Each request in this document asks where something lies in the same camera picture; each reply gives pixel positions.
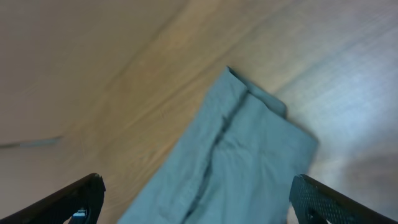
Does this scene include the grey shorts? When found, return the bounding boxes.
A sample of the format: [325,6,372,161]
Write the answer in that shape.
[120,68,318,223]

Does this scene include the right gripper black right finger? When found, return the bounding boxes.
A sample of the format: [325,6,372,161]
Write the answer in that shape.
[289,174,397,224]

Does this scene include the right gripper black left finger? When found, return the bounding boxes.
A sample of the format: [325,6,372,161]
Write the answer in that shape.
[1,173,106,224]

